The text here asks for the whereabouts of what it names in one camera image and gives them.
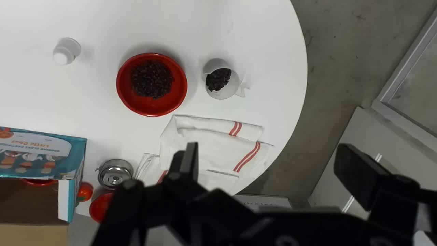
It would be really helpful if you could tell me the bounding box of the white plastic bottle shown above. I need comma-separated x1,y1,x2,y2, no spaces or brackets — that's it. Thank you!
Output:
52,36,82,66

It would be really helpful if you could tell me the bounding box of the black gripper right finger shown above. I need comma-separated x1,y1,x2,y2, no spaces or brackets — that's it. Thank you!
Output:
333,143,437,246

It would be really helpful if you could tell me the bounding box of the coffee beans pile in bowl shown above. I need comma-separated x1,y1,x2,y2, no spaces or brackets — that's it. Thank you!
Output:
130,60,175,99

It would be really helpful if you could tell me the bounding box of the red bowl with spoon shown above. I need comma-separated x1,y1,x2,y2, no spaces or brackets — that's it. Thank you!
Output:
89,189,115,224

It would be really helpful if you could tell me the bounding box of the blue printed cardboard box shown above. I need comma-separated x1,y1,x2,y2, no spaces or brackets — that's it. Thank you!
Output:
0,125,89,246

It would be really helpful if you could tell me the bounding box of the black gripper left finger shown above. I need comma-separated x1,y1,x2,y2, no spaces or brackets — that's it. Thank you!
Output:
91,140,216,246

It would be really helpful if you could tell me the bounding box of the small round metal tin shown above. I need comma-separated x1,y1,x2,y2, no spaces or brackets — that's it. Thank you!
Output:
96,157,135,188

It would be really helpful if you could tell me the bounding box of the red bowl with coffee beans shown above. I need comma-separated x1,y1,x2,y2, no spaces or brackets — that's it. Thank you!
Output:
115,50,190,118

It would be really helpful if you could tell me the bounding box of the small red round object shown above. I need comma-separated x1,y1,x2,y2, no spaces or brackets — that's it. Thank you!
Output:
75,180,94,202

